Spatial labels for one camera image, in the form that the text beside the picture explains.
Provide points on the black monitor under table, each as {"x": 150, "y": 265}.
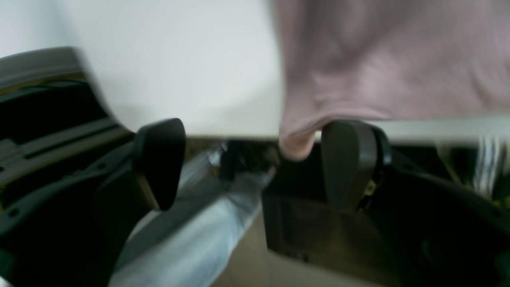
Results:
{"x": 300, "y": 225}

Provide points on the mauve t-shirt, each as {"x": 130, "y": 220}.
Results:
{"x": 389, "y": 60}

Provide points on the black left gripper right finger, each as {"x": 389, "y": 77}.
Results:
{"x": 439, "y": 233}

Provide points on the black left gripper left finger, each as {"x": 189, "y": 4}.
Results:
{"x": 71, "y": 233}

